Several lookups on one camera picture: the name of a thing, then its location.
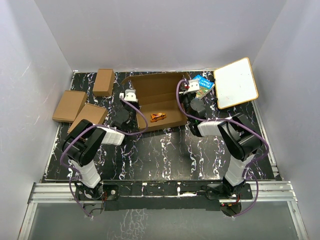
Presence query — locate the orange toy car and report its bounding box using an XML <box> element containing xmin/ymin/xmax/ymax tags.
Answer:
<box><xmin>150</xmin><ymin>112</ymin><xmax>167</xmax><ymax>123</ymax></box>

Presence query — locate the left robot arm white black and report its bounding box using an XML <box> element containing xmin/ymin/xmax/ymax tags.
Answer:
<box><xmin>60</xmin><ymin>97</ymin><xmax>145</xmax><ymax>200</ymax></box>

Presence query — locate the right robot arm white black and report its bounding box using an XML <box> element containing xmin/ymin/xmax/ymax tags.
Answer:
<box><xmin>176</xmin><ymin>90</ymin><xmax>269</xmax><ymax>199</ymax></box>

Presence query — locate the folded brown cardboard box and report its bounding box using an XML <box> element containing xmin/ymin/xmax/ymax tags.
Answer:
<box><xmin>67</xmin><ymin>103</ymin><xmax>108</xmax><ymax>134</ymax></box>

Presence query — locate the blue Treehouse book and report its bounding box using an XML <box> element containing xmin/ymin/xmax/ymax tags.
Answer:
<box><xmin>193</xmin><ymin>75</ymin><xmax>215</xmax><ymax>99</ymax></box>

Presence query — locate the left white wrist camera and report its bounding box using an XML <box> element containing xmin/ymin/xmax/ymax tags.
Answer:
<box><xmin>119</xmin><ymin>89</ymin><xmax>138</xmax><ymax>103</ymax></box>

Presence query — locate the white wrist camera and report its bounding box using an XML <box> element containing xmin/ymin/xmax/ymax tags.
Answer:
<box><xmin>119</xmin><ymin>89</ymin><xmax>138</xmax><ymax>103</ymax></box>
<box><xmin>184</xmin><ymin>79</ymin><xmax>200</xmax><ymax>94</ymax></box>

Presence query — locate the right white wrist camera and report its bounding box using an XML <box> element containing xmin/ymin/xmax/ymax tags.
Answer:
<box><xmin>184</xmin><ymin>79</ymin><xmax>200</xmax><ymax>94</ymax></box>

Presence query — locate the white board yellow frame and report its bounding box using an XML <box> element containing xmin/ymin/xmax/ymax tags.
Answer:
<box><xmin>213</xmin><ymin>57</ymin><xmax>259</xmax><ymax>110</ymax></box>

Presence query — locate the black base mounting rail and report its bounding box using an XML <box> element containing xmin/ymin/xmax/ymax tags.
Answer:
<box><xmin>73</xmin><ymin>180</ymin><xmax>254</xmax><ymax>214</ymax></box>

